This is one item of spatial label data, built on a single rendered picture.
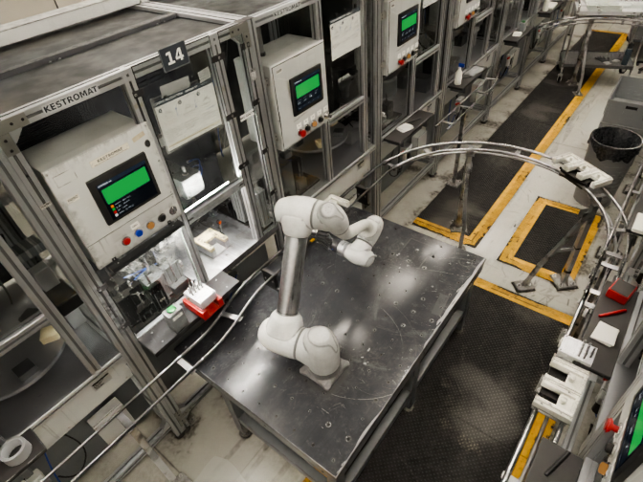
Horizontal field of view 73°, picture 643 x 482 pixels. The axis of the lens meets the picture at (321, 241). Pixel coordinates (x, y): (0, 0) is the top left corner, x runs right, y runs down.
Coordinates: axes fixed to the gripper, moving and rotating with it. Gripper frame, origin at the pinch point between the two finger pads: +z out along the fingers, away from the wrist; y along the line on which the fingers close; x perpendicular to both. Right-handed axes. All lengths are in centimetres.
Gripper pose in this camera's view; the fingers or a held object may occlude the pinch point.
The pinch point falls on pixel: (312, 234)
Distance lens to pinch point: 256.4
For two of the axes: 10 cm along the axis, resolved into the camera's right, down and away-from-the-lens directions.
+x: -6.1, 5.7, -5.6
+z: -7.9, -3.6, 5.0
